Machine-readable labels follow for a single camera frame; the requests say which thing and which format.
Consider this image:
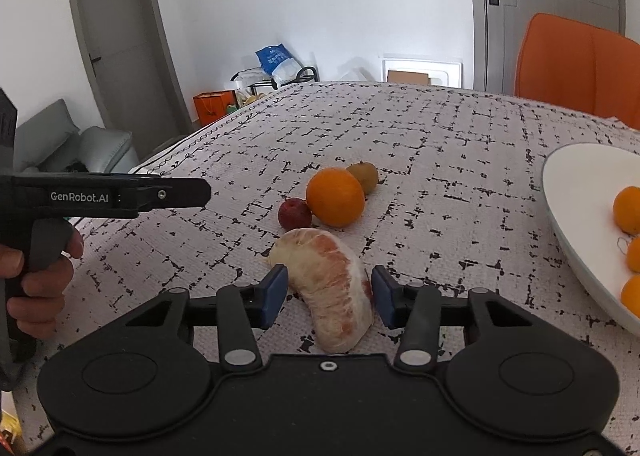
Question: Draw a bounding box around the white black-patterned tablecloth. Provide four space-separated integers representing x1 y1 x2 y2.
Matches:
15 81 640 456

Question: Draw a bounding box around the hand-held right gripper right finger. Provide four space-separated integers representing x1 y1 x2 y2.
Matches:
371 266 521 373

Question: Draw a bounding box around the peeled tangerine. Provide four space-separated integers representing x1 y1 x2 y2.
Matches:
620 275 640 318

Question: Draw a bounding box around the brown cardboard sheet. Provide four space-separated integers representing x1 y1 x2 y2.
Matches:
387 70 430 86

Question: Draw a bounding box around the red plum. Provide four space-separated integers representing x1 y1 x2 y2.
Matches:
278 197 313 231

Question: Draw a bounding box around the person's left hand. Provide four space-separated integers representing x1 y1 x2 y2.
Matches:
0 227 85 340

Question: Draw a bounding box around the peeled pomelo segment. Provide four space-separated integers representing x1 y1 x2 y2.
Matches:
267 229 375 355

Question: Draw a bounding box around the white printed plate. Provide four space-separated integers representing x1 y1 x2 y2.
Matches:
542 143 640 335

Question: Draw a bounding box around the grey-framed plain door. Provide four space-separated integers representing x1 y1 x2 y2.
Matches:
64 0 194 138

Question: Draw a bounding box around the white framed panel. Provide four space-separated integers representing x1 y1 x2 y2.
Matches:
382 54 464 88

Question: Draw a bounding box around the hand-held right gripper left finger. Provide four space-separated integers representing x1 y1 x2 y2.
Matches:
122 265 289 373

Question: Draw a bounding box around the black wire cart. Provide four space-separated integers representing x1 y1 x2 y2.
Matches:
231 65 317 108

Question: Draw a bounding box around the orange chair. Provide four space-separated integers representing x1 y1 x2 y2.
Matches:
515 13 640 132

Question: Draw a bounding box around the large orange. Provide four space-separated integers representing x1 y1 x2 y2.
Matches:
306 167 366 229

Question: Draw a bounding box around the grey sofa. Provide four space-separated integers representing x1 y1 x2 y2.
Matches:
15 99 141 175

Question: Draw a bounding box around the orange paper bag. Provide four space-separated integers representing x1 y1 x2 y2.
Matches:
193 90 238 127

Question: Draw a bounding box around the green-brown kiwi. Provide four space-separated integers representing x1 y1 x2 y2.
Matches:
346 161 379 195

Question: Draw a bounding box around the blue and white bag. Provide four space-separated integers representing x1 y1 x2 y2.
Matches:
255 44 301 86

